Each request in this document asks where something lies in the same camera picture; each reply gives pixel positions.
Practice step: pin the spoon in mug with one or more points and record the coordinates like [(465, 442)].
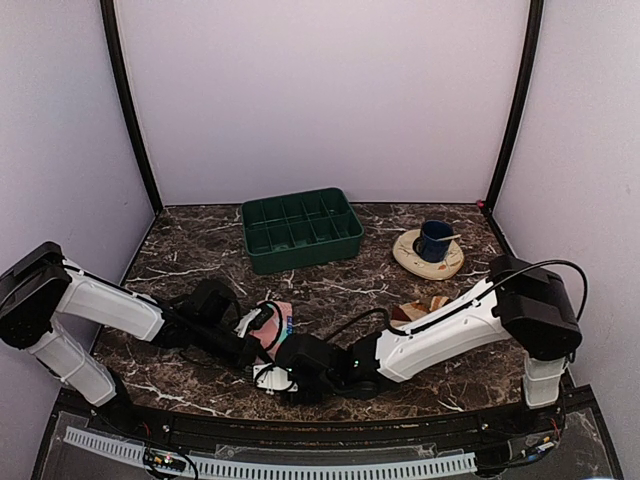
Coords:
[(447, 238)]

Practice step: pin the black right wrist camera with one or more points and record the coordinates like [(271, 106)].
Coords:
[(304, 356)]

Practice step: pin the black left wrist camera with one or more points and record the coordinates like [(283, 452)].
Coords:
[(211, 300)]

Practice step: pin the black right frame post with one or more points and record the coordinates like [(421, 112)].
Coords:
[(525, 70)]

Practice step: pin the green compartment tray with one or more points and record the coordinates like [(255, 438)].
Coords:
[(300, 230)]

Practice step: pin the black left frame post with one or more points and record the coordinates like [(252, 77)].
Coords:
[(119, 72)]

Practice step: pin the black frame post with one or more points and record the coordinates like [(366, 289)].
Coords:
[(525, 70), (119, 72)]

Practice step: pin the beige sock with olive toe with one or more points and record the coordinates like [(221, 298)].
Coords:
[(408, 312)]

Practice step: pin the white slotted cable duct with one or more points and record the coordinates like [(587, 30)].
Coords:
[(166, 463)]

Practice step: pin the cream saucer plate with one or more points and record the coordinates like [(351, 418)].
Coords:
[(406, 253)]

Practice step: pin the pink patterned sock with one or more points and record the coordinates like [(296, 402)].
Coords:
[(271, 325)]

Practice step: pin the blue mug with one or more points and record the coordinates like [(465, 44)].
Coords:
[(434, 252)]

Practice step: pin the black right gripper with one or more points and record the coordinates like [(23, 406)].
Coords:
[(292, 400)]

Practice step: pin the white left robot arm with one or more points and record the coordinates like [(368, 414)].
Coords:
[(44, 285)]

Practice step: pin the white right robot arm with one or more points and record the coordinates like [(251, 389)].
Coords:
[(517, 300)]

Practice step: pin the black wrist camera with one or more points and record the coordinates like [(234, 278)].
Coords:
[(211, 300), (304, 356)]

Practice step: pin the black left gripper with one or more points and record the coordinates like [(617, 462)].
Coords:
[(250, 350)]

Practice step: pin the black front rail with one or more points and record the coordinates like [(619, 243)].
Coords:
[(496, 422)]

